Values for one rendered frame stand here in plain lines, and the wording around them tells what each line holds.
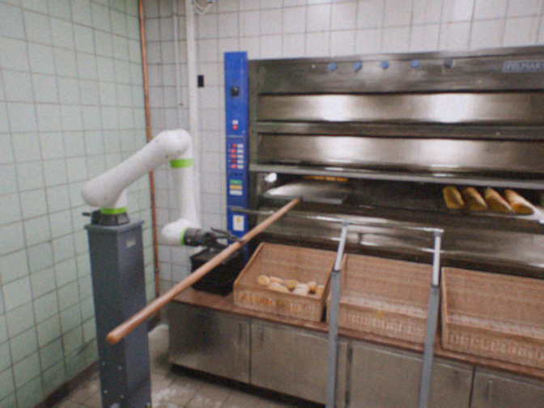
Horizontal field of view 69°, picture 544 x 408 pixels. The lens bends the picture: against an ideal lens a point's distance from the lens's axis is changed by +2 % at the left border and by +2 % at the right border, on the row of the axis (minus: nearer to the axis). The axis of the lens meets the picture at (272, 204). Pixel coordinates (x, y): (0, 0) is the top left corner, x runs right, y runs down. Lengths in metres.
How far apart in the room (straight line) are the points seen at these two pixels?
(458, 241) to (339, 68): 1.28
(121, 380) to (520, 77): 2.65
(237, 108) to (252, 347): 1.55
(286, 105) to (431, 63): 0.89
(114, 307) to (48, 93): 1.23
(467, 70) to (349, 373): 1.81
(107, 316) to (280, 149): 1.45
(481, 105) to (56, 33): 2.39
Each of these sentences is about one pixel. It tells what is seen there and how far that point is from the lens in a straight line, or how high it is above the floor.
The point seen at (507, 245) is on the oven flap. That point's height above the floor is 1.02.
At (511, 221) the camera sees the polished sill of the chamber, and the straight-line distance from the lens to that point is 2.64.
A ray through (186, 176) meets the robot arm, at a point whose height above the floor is 1.45.
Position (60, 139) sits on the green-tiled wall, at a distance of 2.62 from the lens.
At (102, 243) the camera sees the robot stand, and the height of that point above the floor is 1.12.
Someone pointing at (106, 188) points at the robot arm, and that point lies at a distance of 1.89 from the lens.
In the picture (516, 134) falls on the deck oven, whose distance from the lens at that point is 2.57.
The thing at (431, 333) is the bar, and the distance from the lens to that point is 2.19.
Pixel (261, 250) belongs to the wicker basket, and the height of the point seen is 0.80.
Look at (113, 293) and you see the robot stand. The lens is 2.19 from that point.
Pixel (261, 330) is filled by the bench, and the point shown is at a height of 0.48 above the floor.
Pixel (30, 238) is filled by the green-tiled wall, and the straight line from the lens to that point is 2.55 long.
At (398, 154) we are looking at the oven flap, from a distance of 2.53.
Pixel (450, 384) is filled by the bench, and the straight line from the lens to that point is 2.39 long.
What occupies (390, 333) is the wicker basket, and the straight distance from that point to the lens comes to 2.34.
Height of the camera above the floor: 1.75
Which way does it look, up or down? 13 degrees down
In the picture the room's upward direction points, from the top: 1 degrees clockwise
